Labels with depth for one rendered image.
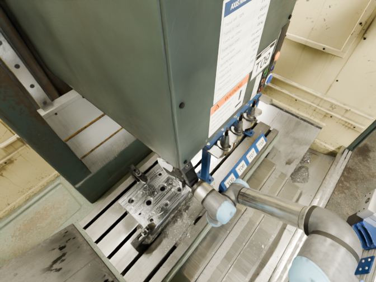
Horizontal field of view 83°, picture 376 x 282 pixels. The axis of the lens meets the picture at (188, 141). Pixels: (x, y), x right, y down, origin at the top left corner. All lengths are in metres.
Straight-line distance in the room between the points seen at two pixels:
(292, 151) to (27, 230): 1.83
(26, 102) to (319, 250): 1.06
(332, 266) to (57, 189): 1.65
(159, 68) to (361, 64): 1.25
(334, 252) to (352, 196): 2.00
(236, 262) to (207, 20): 1.18
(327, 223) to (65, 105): 1.00
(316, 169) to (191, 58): 1.53
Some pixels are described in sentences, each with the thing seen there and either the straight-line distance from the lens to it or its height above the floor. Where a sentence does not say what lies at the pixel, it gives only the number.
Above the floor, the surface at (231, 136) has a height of 1.22.
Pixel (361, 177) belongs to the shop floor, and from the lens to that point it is 2.83.
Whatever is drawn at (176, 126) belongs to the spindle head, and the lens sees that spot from 0.39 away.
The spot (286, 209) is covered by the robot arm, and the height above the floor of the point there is 1.32.
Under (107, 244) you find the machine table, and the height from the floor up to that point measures 0.90.
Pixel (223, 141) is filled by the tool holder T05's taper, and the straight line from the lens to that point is 0.95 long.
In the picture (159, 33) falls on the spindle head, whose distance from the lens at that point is 0.29.
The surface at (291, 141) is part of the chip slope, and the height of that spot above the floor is 0.78.
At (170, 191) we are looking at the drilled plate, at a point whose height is 0.99.
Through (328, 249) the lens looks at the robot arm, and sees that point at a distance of 0.67.
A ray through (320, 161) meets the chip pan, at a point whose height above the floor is 0.66.
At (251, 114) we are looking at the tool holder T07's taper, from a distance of 1.08.
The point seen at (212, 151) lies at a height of 1.22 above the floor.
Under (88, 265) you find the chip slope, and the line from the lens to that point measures 1.48.
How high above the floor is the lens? 2.01
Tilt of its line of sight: 54 degrees down
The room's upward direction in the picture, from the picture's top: 2 degrees counter-clockwise
